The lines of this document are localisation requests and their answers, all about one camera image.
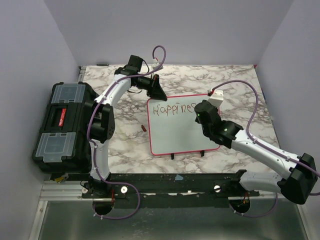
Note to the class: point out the red marker cap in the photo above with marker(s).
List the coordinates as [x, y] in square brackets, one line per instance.
[143, 128]

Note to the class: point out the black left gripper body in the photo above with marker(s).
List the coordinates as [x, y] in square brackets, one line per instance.
[155, 80]

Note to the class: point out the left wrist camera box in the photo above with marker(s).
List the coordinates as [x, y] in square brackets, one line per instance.
[156, 65]

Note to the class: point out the small black object at wall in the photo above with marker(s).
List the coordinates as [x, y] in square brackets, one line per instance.
[102, 64]

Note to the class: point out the pink framed whiteboard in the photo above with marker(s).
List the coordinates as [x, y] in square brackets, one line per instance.
[173, 128]

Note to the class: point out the black plastic toolbox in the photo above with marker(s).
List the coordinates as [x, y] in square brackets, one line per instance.
[62, 145]

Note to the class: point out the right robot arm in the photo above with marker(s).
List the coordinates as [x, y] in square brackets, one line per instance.
[293, 176]

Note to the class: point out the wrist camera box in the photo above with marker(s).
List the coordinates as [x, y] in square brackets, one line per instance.
[156, 65]
[216, 97]

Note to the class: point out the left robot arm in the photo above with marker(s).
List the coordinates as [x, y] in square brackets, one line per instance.
[101, 125]

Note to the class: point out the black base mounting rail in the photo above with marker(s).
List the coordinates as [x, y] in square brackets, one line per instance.
[167, 190]

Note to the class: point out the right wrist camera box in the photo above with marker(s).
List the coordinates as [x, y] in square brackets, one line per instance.
[216, 97]

